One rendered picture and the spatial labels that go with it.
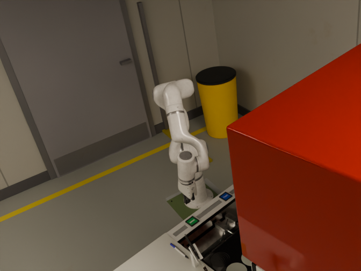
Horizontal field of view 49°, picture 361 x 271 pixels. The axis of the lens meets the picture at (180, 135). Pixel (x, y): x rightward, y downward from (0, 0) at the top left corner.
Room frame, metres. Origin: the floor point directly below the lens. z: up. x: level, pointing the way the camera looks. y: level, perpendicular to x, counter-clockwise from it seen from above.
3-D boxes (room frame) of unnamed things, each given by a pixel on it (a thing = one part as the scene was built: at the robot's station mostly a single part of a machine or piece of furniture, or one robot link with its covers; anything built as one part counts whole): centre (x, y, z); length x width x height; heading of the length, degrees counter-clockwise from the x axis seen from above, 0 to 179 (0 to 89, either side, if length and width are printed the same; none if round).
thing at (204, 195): (1.96, -0.03, 0.92); 0.19 x 0.19 x 0.18
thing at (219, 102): (4.09, -0.51, 0.36); 0.45 x 0.45 x 0.73
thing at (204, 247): (1.57, -0.06, 0.87); 0.36 x 0.08 x 0.03; 124
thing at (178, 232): (1.69, -0.08, 0.89); 0.55 x 0.09 x 0.14; 124
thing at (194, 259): (1.31, 0.04, 1.03); 0.06 x 0.04 x 0.13; 34
